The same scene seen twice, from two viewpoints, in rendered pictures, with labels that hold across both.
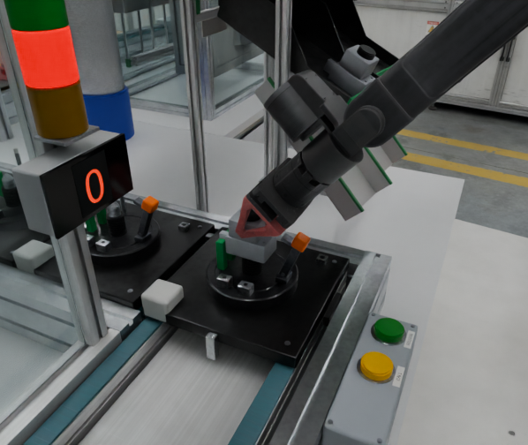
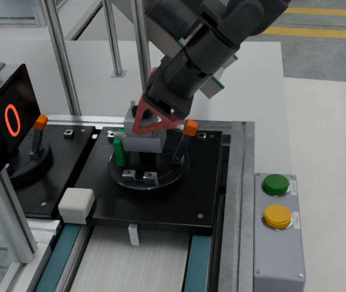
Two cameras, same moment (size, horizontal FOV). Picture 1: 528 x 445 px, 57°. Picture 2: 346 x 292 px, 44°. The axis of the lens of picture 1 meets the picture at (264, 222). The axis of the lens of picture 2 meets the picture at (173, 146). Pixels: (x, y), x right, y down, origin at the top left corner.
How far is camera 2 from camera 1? 0.11 m
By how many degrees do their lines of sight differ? 13
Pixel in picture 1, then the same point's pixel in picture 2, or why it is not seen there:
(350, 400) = (267, 249)
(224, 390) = (156, 269)
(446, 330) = (306, 171)
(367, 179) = not seen: hidden behind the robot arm
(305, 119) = (188, 19)
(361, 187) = not seen: hidden behind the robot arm
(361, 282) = (239, 149)
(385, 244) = (236, 110)
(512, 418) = not seen: outside the picture
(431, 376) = (308, 211)
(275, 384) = (201, 252)
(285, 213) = (180, 106)
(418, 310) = (281, 160)
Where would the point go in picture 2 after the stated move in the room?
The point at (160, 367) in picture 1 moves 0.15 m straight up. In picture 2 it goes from (92, 264) to (72, 195)
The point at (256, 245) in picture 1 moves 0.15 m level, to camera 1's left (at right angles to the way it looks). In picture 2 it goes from (152, 139) to (56, 160)
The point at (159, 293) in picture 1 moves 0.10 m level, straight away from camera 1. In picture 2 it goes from (74, 200) to (54, 166)
